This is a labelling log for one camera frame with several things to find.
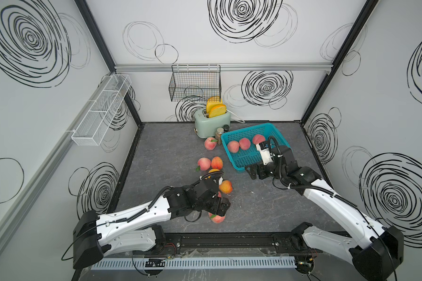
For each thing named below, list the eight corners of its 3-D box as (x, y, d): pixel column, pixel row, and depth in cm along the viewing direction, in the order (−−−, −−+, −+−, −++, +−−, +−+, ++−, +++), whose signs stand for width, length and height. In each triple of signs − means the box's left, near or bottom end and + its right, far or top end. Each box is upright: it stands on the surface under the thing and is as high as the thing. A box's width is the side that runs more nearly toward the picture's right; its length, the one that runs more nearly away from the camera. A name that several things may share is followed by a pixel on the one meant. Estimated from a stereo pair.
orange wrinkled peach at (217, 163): (211, 171, 98) (211, 166, 94) (211, 161, 102) (211, 156, 98) (222, 171, 98) (223, 166, 94) (222, 162, 102) (222, 156, 98)
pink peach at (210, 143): (203, 147, 108) (202, 141, 104) (209, 141, 112) (209, 135, 107) (211, 152, 106) (210, 146, 101) (217, 146, 109) (217, 140, 105)
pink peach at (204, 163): (202, 173, 97) (201, 168, 93) (197, 165, 101) (197, 159, 96) (211, 169, 99) (211, 163, 94) (207, 161, 103) (207, 155, 98)
